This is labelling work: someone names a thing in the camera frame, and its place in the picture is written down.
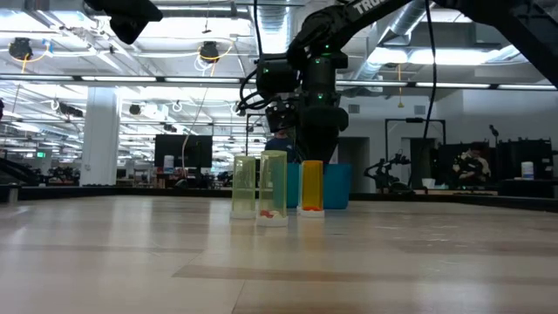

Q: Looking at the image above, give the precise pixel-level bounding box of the pale green bottle with pills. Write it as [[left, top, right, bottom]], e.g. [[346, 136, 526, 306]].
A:
[[255, 149, 290, 229]]

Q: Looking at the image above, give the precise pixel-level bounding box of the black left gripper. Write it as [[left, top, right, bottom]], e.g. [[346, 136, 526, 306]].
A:
[[82, 0, 165, 46]]

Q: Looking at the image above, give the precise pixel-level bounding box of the person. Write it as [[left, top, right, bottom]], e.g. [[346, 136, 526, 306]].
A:
[[451, 141, 493, 184], [263, 127, 301, 164]]

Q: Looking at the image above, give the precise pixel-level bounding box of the black ceiling cord reel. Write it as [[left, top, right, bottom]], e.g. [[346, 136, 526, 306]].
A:
[[199, 40, 221, 64], [8, 37, 34, 61]]

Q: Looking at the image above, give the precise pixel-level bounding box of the silver ventilation duct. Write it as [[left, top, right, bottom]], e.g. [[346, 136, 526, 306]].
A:
[[348, 0, 435, 82], [256, 0, 294, 56]]

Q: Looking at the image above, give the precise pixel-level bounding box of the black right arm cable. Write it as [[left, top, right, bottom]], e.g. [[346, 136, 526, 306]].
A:
[[236, 67, 268, 115]]

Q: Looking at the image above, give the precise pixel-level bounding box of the blue plastic basket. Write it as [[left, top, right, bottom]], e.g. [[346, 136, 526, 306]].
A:
[[285, 162, 354, 211]]

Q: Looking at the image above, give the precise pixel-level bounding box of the black metal stand frame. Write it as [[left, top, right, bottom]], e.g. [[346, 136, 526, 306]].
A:
[[384, 116, 447, 187]]

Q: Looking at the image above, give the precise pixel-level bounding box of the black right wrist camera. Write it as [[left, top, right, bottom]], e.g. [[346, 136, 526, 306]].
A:
[[264, 102, 303, 134]]

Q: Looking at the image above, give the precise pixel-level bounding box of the black monitor screen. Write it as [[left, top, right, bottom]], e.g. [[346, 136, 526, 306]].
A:
[[153, 133, 214, 169]]

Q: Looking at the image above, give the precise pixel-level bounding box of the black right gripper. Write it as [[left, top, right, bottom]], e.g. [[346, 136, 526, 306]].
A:
[[300, 104, 350, 165]]

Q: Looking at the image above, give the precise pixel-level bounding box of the orange pill bottle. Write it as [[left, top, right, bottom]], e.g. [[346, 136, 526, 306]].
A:
[[298, 159, 327, 219]]

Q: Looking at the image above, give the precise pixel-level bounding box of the black partition panel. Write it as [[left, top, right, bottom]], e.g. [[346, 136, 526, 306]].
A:
[[495, 138, 555, 181]]

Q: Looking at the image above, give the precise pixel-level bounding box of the black aluminium table frame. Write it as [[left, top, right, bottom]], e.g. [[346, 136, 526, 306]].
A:
[[0, 182, 558, 214]]

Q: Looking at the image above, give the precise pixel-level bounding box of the long black cable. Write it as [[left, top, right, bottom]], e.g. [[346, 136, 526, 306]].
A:
[[422, 0, 439, 130]]

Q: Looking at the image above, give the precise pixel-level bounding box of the white building column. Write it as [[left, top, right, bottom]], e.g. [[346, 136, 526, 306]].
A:
[[79, 85, 122, 188]]

